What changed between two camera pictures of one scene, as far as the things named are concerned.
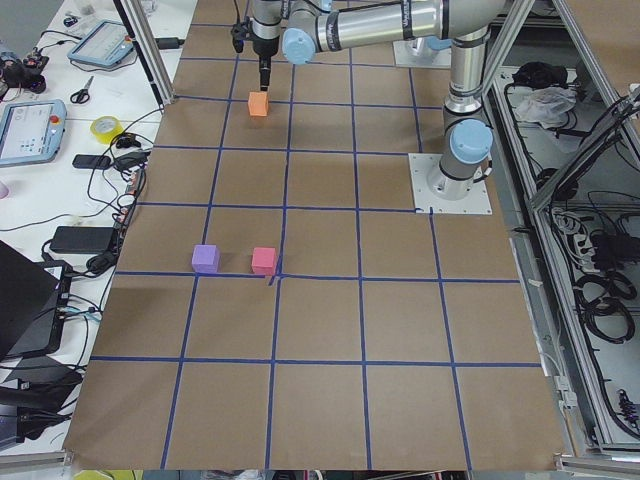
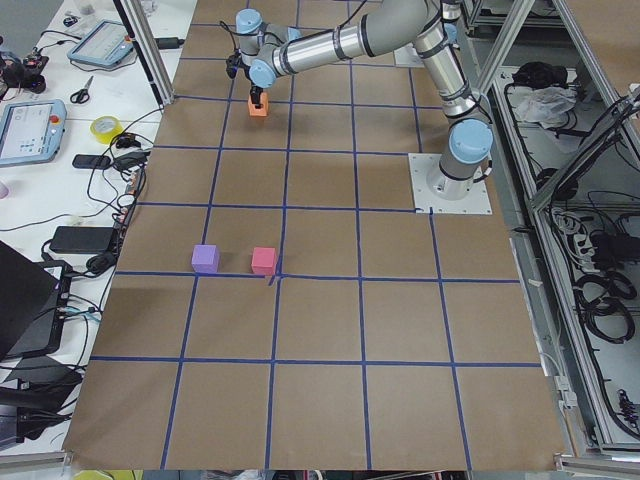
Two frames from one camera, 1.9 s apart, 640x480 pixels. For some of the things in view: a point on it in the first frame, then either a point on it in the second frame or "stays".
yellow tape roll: [106, 128] stays
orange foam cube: [258, 103] stays
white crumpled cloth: [548, 105] stays
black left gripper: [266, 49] -> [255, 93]
